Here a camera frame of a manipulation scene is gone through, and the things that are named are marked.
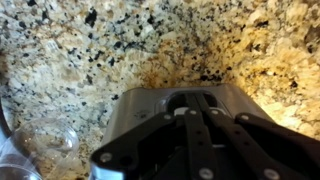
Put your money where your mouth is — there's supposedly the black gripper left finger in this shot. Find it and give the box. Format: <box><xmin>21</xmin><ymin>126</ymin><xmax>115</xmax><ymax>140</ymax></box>
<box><xmin>90</xmin><ymin>94</ymin><xmax>217</xmax><ymax>180</ymax></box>

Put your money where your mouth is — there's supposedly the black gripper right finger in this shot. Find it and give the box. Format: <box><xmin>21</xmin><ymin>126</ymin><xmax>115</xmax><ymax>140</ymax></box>
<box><xmin>196</xmin><ymin>95</ymin><xmax>320</xmax><ymax>180</ymax></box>

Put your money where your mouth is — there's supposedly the stainless steel two-slot toaster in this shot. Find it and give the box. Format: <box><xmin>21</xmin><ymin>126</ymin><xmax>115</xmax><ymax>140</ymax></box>
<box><xmin>87</xmin><ymin>83</ymin><xmax>275</xmax><ymax>180</ymax></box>

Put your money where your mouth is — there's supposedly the clear stemless glass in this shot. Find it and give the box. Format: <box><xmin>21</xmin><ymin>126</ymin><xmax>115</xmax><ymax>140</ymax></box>
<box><xmin>0</xmin><ymin>118</ymin><xmax>79</xmax><ymax>180</ymax></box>

